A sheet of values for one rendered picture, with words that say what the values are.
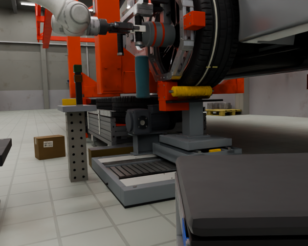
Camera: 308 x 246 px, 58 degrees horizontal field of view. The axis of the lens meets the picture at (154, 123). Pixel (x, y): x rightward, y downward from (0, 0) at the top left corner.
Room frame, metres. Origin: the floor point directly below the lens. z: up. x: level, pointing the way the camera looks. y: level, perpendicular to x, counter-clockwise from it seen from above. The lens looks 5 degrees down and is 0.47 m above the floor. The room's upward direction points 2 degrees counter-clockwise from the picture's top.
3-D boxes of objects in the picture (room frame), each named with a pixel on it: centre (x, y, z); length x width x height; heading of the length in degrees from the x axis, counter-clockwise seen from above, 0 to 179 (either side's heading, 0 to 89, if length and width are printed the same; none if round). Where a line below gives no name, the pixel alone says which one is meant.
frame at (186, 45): (1.71, -0.09, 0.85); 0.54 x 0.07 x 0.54; 22
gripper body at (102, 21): (1.40, 0.21, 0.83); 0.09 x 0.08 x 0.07; 112
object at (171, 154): (1.77, -0.25, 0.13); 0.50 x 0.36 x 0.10; 22
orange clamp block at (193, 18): (1.42, -0.21, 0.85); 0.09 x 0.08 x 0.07; 22
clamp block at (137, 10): (1.47, 0.04, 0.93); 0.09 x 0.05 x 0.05; 112
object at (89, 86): (4.00, 0.74, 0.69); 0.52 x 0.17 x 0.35; 112
